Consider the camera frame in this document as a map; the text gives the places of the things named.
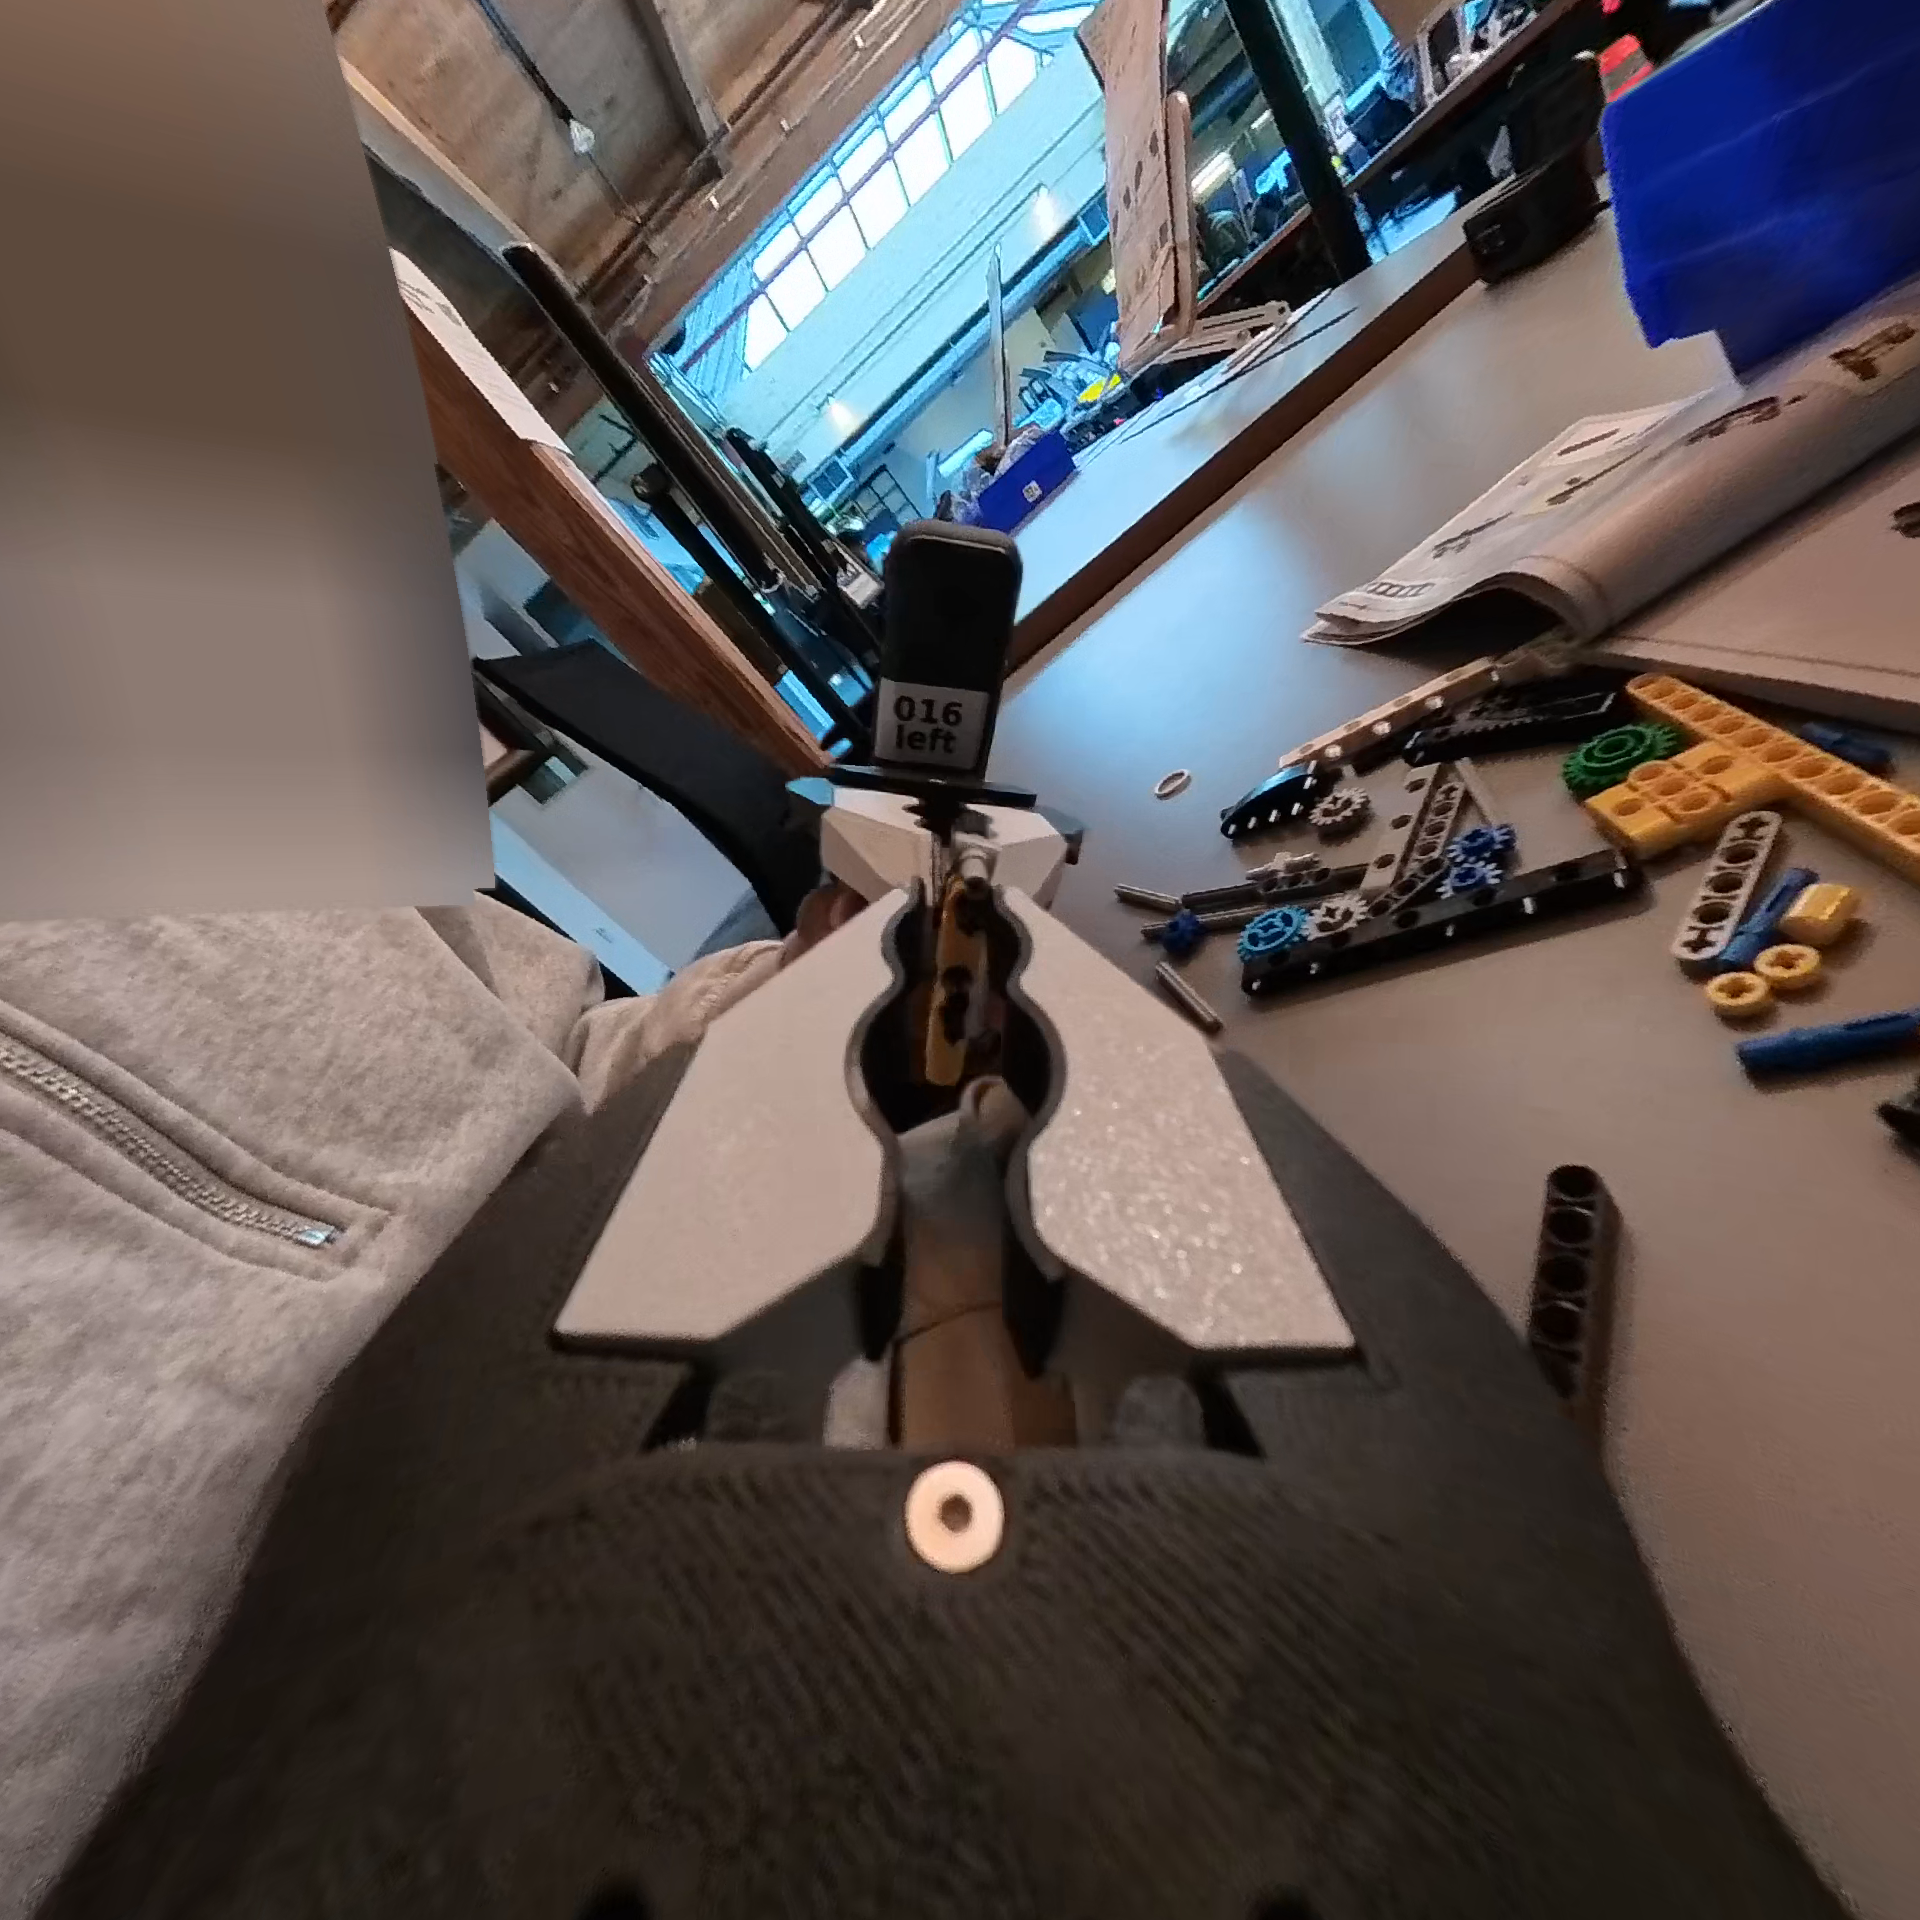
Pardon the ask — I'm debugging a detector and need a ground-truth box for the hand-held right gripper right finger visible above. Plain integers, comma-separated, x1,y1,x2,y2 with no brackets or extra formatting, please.
988,885,1362,1377

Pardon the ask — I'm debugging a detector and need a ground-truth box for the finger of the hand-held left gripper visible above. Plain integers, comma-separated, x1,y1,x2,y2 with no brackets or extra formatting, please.
818,795,946,911
971,804,1085,910

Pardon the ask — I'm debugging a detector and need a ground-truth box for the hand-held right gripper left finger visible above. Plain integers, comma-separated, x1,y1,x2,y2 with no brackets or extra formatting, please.
548,885,929,1370

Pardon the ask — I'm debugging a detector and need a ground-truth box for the yellow lego beam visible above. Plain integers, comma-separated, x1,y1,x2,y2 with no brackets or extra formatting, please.
926,883,994,1085

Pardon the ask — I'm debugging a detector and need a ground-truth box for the short black lego beam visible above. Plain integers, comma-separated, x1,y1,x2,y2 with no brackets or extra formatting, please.
1525,1162,1626,1415

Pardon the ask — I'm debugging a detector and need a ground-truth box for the black curved lego panel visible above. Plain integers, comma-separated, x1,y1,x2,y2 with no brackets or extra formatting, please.
1218,758,1329,841

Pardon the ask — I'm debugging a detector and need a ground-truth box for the long light grey lego beam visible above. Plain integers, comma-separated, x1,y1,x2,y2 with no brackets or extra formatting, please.
1277,660,1506,771

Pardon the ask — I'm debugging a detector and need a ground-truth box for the black lego beam with holes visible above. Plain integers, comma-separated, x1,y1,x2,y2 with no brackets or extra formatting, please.
1402,674,1634,751

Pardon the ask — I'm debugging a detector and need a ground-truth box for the green lego gear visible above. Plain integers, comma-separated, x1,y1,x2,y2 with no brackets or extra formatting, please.
1562,723,1684,806

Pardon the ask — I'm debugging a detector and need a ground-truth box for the short grey lego beam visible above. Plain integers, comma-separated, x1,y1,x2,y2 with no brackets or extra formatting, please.
1669,810,1787,962

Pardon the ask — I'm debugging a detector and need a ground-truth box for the long blue lego pin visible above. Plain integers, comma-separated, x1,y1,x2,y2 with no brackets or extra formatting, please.
1737,1007,1920,1082

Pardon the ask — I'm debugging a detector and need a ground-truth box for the lego instruction booklet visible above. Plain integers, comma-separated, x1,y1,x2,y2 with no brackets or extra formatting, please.
1302,323,1920,733

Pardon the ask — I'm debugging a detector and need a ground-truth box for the blue storage crate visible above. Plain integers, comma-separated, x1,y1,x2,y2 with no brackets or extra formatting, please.
982,435,1085,507

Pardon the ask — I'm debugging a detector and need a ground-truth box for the black fabric chair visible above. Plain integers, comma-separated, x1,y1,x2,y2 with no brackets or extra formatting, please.
472,646,830,939

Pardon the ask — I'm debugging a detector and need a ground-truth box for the wooden railing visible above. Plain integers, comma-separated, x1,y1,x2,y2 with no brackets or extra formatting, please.
393,247,830,774

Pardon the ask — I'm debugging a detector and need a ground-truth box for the black tray with gears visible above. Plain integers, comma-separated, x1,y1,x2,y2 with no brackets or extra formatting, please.
1237,847,1642,1001

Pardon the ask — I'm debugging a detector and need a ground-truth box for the person's grey hoodie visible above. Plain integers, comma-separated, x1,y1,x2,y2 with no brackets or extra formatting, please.
0,900,707,1920

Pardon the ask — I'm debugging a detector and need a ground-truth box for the black pole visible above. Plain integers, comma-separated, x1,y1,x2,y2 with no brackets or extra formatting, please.
1224,0,1379,283

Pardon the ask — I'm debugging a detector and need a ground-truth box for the black box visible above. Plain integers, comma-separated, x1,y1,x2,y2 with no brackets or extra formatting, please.
1462,147,1605,287

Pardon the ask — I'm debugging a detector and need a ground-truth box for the blue plastic bin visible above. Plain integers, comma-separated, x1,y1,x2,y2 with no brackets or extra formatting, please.
1597,0,1920,377

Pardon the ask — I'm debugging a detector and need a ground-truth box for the yellow lego frame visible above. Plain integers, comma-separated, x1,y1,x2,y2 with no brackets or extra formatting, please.
1582,671,1920,889

